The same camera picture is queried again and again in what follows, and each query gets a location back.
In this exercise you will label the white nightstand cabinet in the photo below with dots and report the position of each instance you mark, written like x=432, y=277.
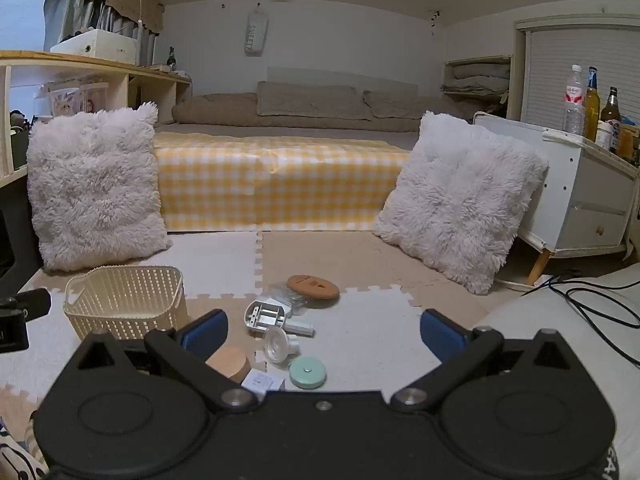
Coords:
x=585, y=195

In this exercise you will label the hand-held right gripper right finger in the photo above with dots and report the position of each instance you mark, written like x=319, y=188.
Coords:
x=442, y=336

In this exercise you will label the printed storage box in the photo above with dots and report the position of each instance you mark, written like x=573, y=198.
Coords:
x=70, y=100

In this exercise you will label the jar with wooden lid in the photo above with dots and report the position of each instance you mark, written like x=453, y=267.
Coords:
x=230, y=362

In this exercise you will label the folded blankets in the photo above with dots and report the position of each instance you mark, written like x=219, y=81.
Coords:
x=477, y=82

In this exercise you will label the brown bed pillow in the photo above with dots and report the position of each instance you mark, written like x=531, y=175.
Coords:
x=310, y=100
x=405, y=105

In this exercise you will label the brown beer bottle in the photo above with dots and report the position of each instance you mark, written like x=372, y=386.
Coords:
x=610, y=110

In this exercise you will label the yellow checked bed sheet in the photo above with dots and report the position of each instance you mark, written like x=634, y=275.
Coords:
x=280, y=185

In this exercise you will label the white shutter door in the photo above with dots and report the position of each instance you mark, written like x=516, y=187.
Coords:
x=565, y=75

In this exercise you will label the clear plastic packet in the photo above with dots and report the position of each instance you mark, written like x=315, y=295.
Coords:
x=280, y=292

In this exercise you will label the white tape measure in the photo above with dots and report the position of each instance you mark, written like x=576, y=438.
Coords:
x=262, y=381

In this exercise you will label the printed cushion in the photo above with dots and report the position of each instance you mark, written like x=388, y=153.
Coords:
x=15, y=450

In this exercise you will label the white round plastic cap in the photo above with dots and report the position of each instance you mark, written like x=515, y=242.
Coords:
x=277, y=345

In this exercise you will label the foam puzzle floor mats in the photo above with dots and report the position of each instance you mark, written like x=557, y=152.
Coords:
x=370, y=330

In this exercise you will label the grey curtain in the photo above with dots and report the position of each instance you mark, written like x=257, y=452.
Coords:
x=95, y=12

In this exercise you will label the green round tape measure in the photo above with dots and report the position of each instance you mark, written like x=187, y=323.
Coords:
x=307, y=372

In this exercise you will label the wooden shelf unit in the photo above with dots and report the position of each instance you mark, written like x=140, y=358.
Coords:
x=145, y=72

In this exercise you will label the fluffy white pillow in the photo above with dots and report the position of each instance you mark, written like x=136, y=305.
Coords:
x=95, y=185
x=460, y=200

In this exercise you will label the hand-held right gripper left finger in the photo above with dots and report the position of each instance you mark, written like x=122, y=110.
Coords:
x=206, y=334

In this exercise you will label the brown oval lid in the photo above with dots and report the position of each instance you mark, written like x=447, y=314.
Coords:
x=314, y=286

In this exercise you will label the clear water bottle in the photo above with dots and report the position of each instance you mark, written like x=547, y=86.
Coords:
x=574, y=105

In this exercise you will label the dark glass bottle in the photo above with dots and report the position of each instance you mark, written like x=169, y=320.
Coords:
x=171, y=59

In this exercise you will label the white box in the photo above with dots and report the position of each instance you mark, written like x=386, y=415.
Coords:
x=95, y=47

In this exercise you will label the cream plastic basket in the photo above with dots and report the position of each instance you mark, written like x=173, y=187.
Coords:
x=125, y=295

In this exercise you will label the white plastic device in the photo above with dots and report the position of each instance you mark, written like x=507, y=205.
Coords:
x=267, y=316

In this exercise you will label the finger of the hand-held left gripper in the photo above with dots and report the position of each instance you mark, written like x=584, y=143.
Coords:
x=35, y=304

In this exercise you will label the white hanging tag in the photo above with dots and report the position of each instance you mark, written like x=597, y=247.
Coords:
x=255, y=32

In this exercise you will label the yellow drink bottle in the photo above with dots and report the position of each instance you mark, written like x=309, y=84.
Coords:
x=592, y=110

